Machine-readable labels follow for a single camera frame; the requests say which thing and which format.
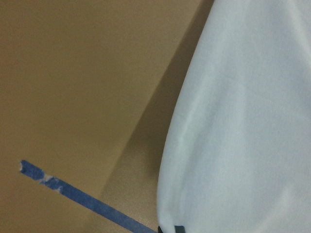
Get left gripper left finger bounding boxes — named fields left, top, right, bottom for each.
left=157, top=226, right=163, bottom=233

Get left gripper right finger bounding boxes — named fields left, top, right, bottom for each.
left=174, top=226, right=185, bottom=233

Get light blue t-shirt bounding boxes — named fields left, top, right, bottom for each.
left=157, top=0, right=311, bottom=233

